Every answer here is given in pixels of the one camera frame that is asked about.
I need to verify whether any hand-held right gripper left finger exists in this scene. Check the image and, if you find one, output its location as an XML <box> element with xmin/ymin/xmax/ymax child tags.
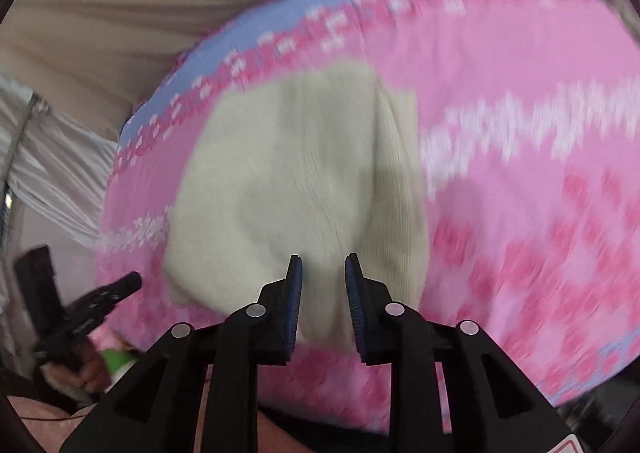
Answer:
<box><xmin>59</xmin><ymin>253</ymin><xmax>305</xmax><ymax>453</ymax></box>

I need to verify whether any white satin curtain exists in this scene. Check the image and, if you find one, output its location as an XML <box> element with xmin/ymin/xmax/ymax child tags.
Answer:
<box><xmin>0</xmin><ymin>70</ymin><xmax>121</xmax><ymax>294</ymax></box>

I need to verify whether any pink floral blanket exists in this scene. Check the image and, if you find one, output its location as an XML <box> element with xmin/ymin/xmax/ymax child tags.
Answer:
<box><xmin>95</xmin><ymin>0</ymin><xmax>640</xmax><ymax>434</ymax></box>

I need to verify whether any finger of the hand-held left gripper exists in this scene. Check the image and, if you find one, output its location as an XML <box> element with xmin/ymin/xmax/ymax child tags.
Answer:
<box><xmin>70</xmin><ymin>271</ymin><xmax>143</xmax><ymax>329</ymax></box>

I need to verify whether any person's left hand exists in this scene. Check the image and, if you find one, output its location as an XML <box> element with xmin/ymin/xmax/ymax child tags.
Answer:
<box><xmin>47</xmin><ymin>339</ymin><xmax>112</xmax><ymax>403</ymax></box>

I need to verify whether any green object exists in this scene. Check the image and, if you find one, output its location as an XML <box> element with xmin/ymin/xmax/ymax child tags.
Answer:
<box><xmin>101</xmin><ymin>348</ymin><xmax>138</xmax><ymax>384</ymax></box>

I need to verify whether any pink cloth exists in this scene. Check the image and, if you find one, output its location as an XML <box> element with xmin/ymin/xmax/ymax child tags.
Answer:
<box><xmin>0</xmin><ymin>395</ymin><xmax>103</xmax><ymax>453</ymax></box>

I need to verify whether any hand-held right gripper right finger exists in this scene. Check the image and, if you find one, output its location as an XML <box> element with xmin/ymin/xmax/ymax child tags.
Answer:
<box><xmin>344</xmin><ymin>253</ymin><xmax>583</xmax><ymax>453</ymax></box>

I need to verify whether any cream sweater with black hearts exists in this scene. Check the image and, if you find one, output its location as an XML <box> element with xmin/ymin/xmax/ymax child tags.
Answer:
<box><xmin>162</xmin><ymin>60</ymin><xmax>432</xmax><ymax>349</ymax></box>

